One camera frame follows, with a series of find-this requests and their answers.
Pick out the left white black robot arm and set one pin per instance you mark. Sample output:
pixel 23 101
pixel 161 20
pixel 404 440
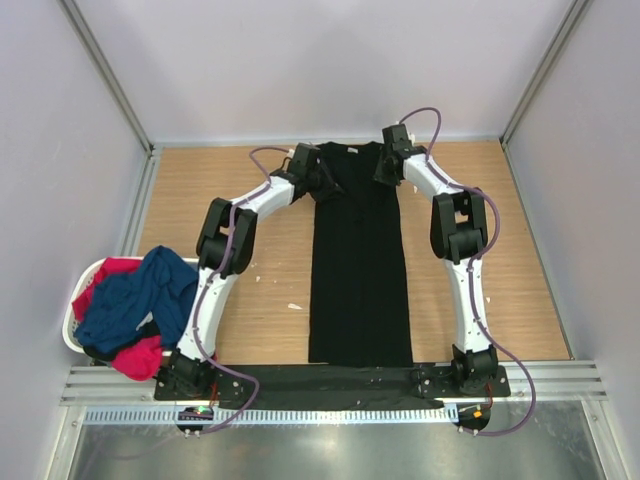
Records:
pixel 225 248

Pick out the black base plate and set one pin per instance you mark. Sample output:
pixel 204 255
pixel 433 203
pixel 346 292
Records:
pixel 327 388

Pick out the aluminium frame post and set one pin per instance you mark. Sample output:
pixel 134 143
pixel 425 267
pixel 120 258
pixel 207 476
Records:
pixel 570 21
pixel 90 43

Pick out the black t shirt blue logo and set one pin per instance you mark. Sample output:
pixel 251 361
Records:
pixel 359 307

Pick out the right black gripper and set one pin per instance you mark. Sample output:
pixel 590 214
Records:
pixel 379 176

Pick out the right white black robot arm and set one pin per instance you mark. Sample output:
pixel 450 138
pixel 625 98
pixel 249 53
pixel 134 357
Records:
pixel 458 236

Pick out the pink t shirt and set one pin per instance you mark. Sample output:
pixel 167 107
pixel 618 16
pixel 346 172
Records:
pixel 135 357

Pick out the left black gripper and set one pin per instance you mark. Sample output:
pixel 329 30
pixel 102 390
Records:
pixel 330 187

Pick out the slotted cable duct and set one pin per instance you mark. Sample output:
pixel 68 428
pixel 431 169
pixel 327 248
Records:
pixel 184 416

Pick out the white laundry basket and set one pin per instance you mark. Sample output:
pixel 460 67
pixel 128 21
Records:
pixel 80 300

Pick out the left aluminium frame post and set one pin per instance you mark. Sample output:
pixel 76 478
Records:
pixel 90 43

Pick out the right aluminium frame post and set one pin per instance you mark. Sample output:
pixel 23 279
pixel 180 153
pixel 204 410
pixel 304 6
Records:
pixel 570 21

